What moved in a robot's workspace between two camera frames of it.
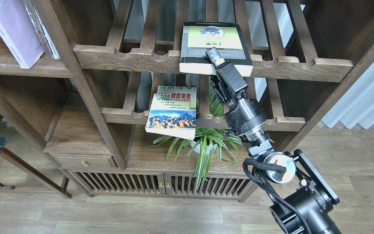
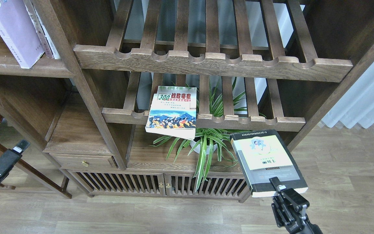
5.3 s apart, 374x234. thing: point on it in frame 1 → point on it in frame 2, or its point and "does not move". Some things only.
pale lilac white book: [12, 19] does not move
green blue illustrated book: [173, 111] does not move
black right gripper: [245, 117] → [289, 207]
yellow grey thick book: [226, 37] → [262, 156]
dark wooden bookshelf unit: [177, 99] does not move
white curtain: [371, 99] does not move
